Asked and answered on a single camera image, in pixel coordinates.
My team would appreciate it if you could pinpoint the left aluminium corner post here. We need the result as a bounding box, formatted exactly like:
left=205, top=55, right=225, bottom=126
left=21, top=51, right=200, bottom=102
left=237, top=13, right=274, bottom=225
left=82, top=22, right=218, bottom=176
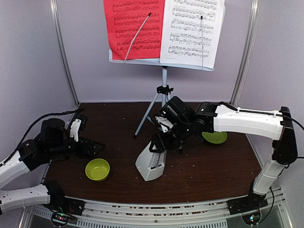
left=49, top=0, right=80, bottom=106

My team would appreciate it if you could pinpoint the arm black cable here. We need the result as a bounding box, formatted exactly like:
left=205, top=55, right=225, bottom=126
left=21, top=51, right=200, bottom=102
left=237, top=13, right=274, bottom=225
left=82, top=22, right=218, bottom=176
left=257, top=114, right=304, bottom=219
left=4, top=108, right=86, bottom=162

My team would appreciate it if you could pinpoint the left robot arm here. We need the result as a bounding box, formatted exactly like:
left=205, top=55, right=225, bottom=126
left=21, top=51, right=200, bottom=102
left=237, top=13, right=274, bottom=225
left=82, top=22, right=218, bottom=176
left=0, top=118, right=105, bottom=213

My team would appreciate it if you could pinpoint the lime green bowl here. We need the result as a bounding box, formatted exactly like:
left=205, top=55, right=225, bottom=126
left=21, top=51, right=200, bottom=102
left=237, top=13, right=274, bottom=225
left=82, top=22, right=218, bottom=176
left=85, top=158, right=110, bottom=182

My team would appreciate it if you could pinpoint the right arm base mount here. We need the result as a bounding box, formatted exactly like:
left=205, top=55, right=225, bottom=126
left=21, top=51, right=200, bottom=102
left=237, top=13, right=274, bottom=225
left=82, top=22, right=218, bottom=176
left=227, top=181, right=268, bottom=215

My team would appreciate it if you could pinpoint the lime green plate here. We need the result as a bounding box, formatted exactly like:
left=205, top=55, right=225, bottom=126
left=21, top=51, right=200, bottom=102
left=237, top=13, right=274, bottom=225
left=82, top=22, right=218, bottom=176
left=202, top=132, right=228, bottom=144

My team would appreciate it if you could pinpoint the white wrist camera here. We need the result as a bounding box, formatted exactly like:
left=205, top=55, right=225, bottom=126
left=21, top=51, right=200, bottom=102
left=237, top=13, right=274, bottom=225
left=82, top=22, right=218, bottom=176
left=69, top=114, right=88, bottom=142
left=152, top=115, right=173, bottom=133

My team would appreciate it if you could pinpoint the white sheet music page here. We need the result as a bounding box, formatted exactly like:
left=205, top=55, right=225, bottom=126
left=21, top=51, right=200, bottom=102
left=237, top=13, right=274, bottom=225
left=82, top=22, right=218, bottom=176
left=160, top=0, right=225, bottom=69

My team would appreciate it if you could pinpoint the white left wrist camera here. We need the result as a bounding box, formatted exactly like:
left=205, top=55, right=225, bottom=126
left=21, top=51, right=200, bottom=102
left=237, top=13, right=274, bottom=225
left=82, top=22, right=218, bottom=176
left=69, top=114, right=88, bottom=142

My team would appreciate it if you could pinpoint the white metronome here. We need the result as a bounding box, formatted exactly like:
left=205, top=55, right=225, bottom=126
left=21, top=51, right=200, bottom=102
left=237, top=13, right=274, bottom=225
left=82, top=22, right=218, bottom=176
left=135, top=141, right=167, bottom=181

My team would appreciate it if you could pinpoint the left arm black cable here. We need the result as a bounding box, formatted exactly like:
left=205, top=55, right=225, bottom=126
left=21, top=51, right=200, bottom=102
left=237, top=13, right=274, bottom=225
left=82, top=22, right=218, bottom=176
left=4, top=108, right=86, bottom=162

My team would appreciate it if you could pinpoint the white folding music stand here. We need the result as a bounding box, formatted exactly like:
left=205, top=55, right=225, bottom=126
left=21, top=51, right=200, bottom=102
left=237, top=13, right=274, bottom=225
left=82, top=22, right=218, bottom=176
left=109, top=50, right=214, bottom=139

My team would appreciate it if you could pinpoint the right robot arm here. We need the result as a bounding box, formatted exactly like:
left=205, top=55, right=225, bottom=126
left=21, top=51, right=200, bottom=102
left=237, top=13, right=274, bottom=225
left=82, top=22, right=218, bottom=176
left=149, top=96, right=298, bottom=210

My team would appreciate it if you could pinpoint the red sheet music page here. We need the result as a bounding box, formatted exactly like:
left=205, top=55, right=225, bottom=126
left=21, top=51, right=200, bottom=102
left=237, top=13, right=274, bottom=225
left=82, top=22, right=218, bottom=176
left=104, top=0, right=165, bottom=60

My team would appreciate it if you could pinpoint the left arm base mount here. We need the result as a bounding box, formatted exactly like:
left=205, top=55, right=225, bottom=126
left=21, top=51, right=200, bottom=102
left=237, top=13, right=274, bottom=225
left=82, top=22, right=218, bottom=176
left=43, top=180, right=85, bottom=216

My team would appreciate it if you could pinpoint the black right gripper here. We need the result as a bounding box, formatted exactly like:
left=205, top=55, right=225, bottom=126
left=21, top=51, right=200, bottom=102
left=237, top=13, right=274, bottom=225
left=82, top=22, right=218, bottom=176
left=149, top=119, right=193, bottom=153

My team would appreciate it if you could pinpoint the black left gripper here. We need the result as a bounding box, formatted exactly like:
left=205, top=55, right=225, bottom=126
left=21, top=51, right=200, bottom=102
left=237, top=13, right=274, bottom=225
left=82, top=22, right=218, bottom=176
left=46, top=134, right=105, bottom=160

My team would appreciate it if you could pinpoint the aluminium front rail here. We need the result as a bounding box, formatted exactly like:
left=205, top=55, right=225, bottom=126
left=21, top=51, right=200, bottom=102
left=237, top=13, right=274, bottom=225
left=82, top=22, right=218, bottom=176
left=19, top=188, right=293, bottom=228

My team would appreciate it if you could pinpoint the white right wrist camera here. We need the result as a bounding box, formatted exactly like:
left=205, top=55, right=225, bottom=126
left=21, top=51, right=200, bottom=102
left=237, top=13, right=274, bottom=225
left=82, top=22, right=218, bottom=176
left=152, top=115, right=173, bottom=133

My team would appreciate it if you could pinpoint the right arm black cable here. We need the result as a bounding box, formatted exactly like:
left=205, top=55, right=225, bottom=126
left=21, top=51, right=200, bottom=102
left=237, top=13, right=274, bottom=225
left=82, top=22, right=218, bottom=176
left=257, top=114, right=304, bottom=219

